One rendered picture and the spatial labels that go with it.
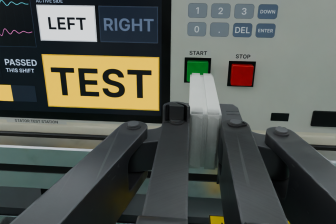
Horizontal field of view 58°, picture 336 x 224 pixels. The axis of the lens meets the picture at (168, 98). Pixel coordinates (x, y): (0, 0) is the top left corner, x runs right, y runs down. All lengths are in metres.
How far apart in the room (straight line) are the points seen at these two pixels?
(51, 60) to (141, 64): 0.08
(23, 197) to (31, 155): 0.25
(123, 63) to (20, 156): 0.13
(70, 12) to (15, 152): 0.13
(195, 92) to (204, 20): 0.11
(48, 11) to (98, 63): 0.06
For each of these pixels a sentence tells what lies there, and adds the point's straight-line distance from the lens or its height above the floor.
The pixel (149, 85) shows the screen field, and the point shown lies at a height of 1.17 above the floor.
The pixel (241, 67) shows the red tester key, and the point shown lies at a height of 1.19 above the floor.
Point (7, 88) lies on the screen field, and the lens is 0.32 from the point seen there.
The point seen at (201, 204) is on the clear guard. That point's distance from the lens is 0.29.
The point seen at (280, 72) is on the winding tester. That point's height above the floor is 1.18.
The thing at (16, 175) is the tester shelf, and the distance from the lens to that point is 0.32.
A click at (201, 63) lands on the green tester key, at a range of 0.26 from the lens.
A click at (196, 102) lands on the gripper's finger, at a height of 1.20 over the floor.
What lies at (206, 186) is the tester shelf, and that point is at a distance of 0.28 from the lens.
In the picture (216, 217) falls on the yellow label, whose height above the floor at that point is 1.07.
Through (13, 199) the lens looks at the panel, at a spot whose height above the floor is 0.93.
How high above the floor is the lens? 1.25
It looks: 20 degrees down
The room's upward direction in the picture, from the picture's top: 1 degrees clockwise
